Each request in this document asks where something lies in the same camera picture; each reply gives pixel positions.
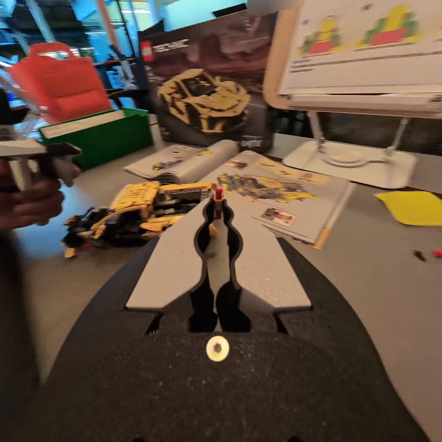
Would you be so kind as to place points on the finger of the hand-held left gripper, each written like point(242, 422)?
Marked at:
point(65, 171)
point(20, 150)

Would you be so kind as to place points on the open instruction booklet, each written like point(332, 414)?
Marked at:
point(310, 207)

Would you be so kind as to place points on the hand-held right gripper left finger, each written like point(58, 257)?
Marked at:
point(165, 276)

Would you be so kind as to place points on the green plastic bin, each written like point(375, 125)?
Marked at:
point(103, 145)

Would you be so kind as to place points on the yellow paper note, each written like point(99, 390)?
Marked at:
point(411, 207)

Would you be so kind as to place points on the person's left hand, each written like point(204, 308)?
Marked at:
point(31, 207)

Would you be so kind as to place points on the yellow connector piece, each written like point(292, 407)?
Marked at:
point(219, 205)

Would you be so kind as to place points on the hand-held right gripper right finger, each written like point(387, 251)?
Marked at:
point(272, 276)

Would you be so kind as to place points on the small red pin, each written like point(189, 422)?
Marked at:
point(437, 253)

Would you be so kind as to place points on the toy car set box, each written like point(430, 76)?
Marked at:
point(207, 103)

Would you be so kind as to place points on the orange container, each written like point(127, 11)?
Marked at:
point(62, 86)

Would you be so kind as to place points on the black perforated chair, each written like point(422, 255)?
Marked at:
point(13, 310)

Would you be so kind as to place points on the printed instruction sheet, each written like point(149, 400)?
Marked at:
point(362, 69)

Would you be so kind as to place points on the red axle pin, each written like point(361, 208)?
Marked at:
point(218, 193)

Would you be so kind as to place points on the yellow brick toy car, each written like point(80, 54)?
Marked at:
point(138, 193)

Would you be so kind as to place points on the instruction sheet on stand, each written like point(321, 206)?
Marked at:
point(345, 162)

